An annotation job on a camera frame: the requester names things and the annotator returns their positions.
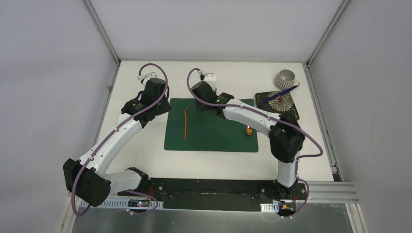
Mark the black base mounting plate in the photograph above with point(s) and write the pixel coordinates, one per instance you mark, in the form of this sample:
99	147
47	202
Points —
214	195

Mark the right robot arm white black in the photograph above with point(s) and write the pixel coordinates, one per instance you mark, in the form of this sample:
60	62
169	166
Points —
285	139

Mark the orange plastic fork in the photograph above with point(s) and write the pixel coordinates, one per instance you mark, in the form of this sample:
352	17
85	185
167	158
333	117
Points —
185	122

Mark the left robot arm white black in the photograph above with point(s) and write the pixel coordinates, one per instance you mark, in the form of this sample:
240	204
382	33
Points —
87	177

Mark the right electronics board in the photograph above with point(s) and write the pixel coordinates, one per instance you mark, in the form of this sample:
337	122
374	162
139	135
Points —
287	208

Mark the aluminium frame rail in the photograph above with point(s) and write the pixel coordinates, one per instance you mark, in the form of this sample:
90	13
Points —
336	191

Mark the electronics board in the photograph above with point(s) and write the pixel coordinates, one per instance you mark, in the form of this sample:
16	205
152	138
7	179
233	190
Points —
138	203
287	208

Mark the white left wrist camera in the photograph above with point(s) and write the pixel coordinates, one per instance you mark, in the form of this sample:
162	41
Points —
144	78

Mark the black floral square plate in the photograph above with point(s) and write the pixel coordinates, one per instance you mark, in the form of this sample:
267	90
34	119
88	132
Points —
279	105

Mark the green placemat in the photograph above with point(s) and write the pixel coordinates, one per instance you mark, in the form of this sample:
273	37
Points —
204	131

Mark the grey ribbed mug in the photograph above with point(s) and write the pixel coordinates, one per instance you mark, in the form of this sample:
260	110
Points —
285	79

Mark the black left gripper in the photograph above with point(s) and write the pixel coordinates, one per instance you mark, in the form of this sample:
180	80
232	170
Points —
154	86

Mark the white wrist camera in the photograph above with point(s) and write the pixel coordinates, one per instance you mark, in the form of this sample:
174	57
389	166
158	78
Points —
144	78
210	79

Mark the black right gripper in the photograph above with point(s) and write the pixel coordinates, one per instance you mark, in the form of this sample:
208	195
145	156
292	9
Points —
199	106

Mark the blue plastic knife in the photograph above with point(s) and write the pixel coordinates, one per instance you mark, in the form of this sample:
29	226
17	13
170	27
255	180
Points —
280	94

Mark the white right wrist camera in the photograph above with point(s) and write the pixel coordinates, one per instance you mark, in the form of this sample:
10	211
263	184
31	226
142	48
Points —
210	79

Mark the left electronics board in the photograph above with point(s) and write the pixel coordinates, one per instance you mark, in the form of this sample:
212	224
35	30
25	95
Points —
138	203

